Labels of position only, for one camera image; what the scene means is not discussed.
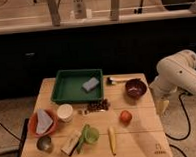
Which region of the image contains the red apple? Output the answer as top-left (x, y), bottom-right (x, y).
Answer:
top-left (120, 110), bottom-right (132, 123)

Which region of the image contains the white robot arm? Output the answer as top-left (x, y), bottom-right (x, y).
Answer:
top-left (149, 49), bottom-right (196, 115)

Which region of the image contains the white paper cup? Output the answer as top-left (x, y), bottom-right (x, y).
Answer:
top-left (56, 104), bottom-right (74, 123)

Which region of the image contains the dark purple bowl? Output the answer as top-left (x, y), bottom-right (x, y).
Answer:
top-left (125, 79), bottom-right (147, 100)

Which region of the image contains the yellow banana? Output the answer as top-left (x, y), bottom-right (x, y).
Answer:
top-left (108, 127), bottom-right (117, 155)

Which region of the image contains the bunch of dark grapes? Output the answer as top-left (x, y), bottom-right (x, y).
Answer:
top-left (84, 99), bottom-right (110, 114)

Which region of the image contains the grey sponge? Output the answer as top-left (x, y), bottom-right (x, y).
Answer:
top-left (82, 77), bottom-right (100, 92)

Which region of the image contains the green measuring scoop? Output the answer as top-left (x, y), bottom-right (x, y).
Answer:
top-left (76, 124), bottom-right (100, 153)

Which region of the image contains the green plastic tray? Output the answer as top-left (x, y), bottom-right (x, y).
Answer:
top-left (51, 69), bottom-right (104, 104)

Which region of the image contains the wooden block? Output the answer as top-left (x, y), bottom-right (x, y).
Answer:
top-left (61, 130), bottom-right (81, 156)

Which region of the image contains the grey folded cloth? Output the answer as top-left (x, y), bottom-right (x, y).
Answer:
top-left (36, 109), bottom-right (53, 135)

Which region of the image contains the orange plastic bowl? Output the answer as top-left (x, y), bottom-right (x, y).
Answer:
top-left (27, 109), bottom-right (58, 138)

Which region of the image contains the black cable on floor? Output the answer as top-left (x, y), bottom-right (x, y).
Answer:
top-left (163, 91), bottom-right (194, 157)

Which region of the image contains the wooden handled brush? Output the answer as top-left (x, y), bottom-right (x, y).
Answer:
top-left (105, 75), bottom-right (138, 87)

